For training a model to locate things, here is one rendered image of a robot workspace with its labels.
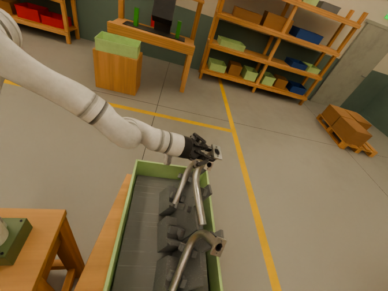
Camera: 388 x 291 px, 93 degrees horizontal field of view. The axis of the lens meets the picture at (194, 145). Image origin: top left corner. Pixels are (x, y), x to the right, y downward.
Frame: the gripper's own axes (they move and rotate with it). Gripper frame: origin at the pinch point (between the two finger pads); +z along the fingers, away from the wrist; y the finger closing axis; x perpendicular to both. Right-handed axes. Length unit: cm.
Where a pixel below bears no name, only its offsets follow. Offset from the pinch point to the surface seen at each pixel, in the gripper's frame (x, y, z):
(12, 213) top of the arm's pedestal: 65, -11, -56
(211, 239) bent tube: 5.8, -28.0, 0.4
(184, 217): 29.1, -17.6, 6.0
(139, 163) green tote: 47, 14, -10
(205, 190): 12.8, -9.8, 6.1
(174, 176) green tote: 46.9, 8.8, 12.5
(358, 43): -80, 382, 488
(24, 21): 311, 410, -173
